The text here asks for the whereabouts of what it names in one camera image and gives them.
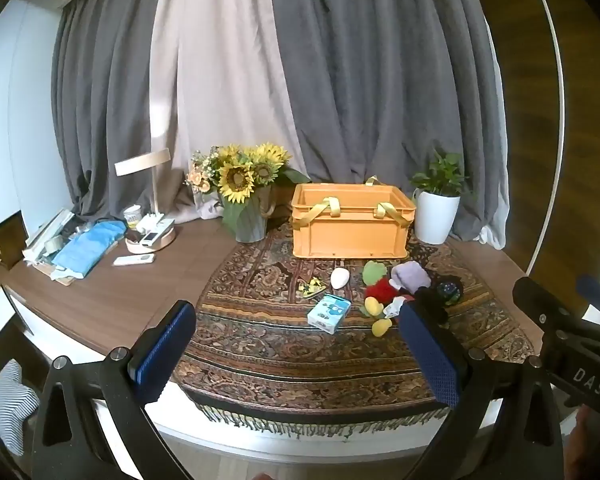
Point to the patterned fringed rug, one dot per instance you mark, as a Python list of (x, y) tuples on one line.
[(270, 340)]

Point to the red plush toy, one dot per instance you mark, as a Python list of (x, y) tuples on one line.
[(380, 294)]

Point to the blue cloth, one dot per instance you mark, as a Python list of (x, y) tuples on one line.
[(87, 247)]

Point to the potted plant in white pot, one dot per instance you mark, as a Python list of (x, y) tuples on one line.
[(436, 215)]

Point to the white remote control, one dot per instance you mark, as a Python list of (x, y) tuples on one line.
[(134, 260)]

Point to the grey ribbed vase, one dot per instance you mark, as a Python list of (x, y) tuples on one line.
[(250, 225)]

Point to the white long box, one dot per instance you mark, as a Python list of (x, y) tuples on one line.
[(45, 235)]

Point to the sunflower bouquet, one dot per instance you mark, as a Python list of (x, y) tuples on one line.
[(237, 180)]

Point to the black ball with blue dots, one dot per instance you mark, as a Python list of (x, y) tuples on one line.
[(449, 291)]

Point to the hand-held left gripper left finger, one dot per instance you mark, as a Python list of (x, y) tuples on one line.
[(162, 350)]

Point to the white egg-shaped sponge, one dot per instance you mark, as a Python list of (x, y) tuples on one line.
[(339, 278)]

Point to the striped cloth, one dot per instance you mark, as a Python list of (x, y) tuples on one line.
[(10, 405)]

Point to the blue tissue pack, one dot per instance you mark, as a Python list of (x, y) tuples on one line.
[(328, 314)]

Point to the tape roll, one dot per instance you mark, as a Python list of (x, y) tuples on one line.
[(53, 245)]

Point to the yellow plush mango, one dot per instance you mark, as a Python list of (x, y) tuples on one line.
[(381, 327), (373, 306)]

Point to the grey curtain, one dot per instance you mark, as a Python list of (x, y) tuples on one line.
[(105, 85), (380, 70)]

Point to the beige curtain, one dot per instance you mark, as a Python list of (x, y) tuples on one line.
[(220, 70)]

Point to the white handheld device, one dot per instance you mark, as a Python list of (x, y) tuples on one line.
[(151, 237)]

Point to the lilac teardrop sponge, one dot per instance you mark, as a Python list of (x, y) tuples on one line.
[(411, 276)]

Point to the orange plastic crate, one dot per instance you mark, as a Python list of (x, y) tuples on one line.
[(350, 240)]

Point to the green plush toy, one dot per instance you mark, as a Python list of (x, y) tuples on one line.
[(374, 272)]

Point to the white jar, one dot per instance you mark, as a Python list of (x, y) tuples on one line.
[(133, 215)]

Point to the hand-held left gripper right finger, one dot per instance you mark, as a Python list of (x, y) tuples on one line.
[(430, 357)]

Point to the white desk lamp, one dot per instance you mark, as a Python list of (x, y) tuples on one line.
[(156, 190)]

